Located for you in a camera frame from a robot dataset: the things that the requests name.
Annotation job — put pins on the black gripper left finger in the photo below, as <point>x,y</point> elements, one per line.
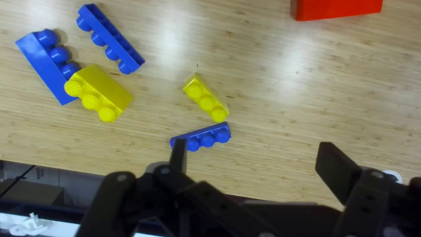
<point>166,194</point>

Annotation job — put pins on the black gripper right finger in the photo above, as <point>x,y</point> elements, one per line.
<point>376,205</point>

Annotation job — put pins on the small yellow narrow brick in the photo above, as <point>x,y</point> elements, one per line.
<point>207,101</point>

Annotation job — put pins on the blue three-stud narrow brick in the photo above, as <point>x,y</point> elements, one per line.
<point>206,137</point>

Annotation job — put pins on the large yellow brick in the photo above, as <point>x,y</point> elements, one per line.
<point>99,93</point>

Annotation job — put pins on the large blue brick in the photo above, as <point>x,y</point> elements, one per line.
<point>51,61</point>

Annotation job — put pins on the long blue narrow brick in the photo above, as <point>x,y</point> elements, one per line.
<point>106,35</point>

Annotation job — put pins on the red brick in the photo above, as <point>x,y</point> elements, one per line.
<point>324,10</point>

